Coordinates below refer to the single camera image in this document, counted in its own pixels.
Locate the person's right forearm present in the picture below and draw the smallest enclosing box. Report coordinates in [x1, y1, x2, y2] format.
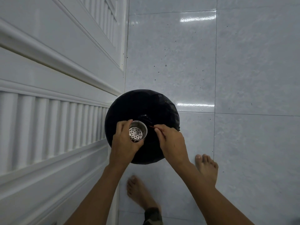
[172, 160, 255, 225]

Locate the person's left hand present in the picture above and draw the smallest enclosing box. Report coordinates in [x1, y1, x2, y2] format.
[109, 119, 145, 167]

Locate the camouflage trouser leg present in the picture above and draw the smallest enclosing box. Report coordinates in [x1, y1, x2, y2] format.
[142, 207, 164, 225]

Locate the person's foot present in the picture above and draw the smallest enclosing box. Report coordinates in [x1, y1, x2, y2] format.
[195, 154, 219, 188]
[127, 175, 162, 215]

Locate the person's left foot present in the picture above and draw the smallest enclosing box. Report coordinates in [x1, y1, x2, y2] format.
[127, 175, 162, 215]

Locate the person's right hand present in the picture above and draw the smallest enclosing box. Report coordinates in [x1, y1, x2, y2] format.
[153, 124, 190, 167]

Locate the white louvered door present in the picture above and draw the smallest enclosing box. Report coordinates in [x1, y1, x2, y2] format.
[0, 0, 130, 225]

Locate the black bagged trash bin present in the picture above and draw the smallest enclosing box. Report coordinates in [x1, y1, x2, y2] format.
[105, 89, 181, 165]

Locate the person's right foot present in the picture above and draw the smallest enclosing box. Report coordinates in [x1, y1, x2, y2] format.
[195, 154, 219, 188]

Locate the person's left forearm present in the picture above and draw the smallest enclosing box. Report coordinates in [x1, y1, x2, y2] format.
[63, 160, 132, 225]

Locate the steel sink strainer basket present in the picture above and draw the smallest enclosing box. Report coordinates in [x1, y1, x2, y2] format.
[128, 120, 148, 143]

